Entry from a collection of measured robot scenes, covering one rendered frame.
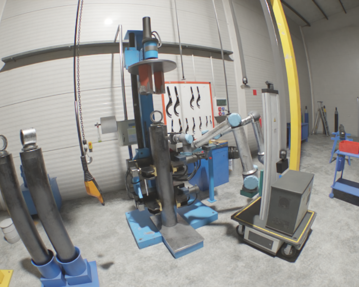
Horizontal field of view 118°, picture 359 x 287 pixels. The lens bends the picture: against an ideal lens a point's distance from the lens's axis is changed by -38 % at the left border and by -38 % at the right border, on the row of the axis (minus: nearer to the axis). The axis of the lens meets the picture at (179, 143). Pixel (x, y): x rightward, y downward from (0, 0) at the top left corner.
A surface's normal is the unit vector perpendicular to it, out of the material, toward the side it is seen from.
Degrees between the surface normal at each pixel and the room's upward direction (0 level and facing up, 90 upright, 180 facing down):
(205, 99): 90
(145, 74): 90
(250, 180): 95
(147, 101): 90
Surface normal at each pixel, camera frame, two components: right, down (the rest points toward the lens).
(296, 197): -0.81, 0.18
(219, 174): 0.45, 0.11
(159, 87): -0.28, 0.19
